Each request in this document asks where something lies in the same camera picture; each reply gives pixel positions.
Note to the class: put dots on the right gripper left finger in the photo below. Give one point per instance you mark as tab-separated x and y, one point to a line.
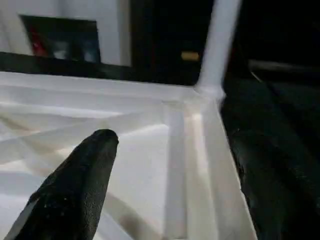
70	195

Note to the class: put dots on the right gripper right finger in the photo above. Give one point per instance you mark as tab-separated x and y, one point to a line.
280	190

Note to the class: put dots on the white plastic table top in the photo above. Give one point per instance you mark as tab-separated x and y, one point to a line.
150	150

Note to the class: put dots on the white plastic table leg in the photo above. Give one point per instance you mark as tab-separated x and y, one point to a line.
217	45

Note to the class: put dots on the black work mat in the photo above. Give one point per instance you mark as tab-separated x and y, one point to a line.
280	110

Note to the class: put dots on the white cabinet with glass doors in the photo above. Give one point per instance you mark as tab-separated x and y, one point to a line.
65	30

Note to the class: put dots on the black cabinet with orange label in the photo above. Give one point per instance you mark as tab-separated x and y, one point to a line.
170	35

